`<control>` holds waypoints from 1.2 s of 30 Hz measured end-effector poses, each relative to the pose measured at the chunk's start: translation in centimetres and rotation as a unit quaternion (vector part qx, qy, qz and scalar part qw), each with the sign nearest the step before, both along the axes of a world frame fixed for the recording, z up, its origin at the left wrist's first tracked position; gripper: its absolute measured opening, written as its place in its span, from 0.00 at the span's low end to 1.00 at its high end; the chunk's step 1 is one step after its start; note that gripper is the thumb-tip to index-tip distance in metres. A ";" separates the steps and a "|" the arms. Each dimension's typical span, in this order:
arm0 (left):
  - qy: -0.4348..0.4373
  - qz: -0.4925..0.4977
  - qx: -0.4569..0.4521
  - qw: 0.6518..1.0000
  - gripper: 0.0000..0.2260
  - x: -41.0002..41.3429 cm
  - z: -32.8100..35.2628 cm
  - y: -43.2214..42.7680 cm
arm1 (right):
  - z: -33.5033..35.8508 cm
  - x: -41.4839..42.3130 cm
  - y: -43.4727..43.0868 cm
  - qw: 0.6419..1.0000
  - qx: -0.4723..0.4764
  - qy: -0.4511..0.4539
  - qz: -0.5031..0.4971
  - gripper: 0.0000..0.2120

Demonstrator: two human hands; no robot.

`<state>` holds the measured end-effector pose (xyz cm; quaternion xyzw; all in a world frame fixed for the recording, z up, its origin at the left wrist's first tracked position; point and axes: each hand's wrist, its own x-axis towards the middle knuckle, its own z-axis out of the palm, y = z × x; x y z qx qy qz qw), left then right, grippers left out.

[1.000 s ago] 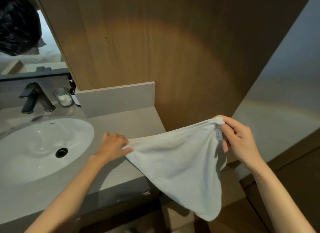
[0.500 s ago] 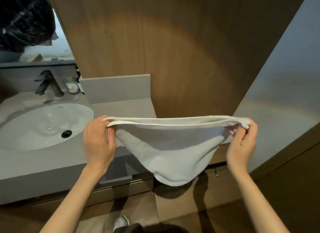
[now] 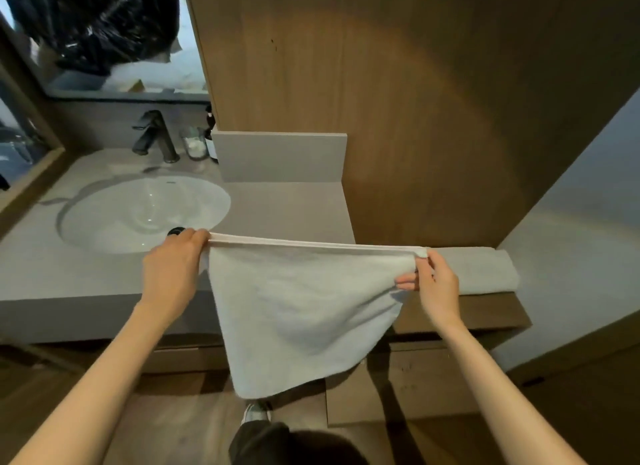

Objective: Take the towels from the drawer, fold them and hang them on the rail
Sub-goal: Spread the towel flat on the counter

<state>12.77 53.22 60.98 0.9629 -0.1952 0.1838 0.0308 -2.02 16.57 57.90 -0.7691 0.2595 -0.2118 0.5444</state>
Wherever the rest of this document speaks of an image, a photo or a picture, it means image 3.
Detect grey stone backsplash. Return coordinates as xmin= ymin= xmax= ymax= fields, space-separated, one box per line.
xmin=211 ymin=131 xmax=349 ymax=183

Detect wall mirror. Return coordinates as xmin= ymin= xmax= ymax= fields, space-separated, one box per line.
xmin=0 ymin=0 xmax=211 ymax=103

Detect glass jar with cotton pads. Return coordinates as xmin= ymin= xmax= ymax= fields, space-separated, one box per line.
xmin=179 ymin=126 xmax=209 ymax=161

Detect person's right hand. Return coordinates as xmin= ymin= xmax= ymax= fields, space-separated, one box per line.
xmin=395 ymin=249 xmax=461 ymax=333

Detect white oval sink basin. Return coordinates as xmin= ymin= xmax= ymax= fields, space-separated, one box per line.
xmin=57 ymin=173 xmax=232 ymax=254

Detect person's white shoe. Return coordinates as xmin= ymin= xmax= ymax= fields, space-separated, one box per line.
xmin=241 ymin=401 xmax=273 ymax=426

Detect dark pump bottle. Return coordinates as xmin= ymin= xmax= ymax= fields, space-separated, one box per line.
xmin=203 ymin=103 xmax=219 ymax=164

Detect person's left forearm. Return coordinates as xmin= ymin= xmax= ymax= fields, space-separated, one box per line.
xmin=9 ymin=304 xmax=169 ymax=465

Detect wooden cabinet flap door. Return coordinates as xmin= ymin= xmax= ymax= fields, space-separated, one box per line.
xmin=325 ymin=347 xmax=481 ymax=427

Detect wooden back panel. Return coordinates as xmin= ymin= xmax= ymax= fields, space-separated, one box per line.
xmin=182 ymin=0 xmax=640 ymax=248

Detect wooden vanity base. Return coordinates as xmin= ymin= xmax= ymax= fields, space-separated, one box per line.
xmin=0 ymin=332 xmax=231 ymax=376

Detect person's right forearm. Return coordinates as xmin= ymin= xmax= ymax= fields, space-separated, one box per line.
xmin=439 ymin=317 xmax=586 ymax=465

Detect black faucet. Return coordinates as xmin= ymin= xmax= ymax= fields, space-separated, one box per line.
xmin=131 ymin=109 xmax=181 ymax=165

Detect person's left hand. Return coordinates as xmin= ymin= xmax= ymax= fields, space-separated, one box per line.
xmin=139 ymin=228 xmax=211 ymax=326

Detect white towel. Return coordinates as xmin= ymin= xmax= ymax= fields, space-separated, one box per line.
xmin=199 ymin=232 xmax=431 ymax=400
xmin=437 ymin=247 xmax=521 ymax=296

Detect person's dark trousers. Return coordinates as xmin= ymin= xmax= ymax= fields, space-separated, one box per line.
xmin=229 ymin=421 xmax=371 ymax=465

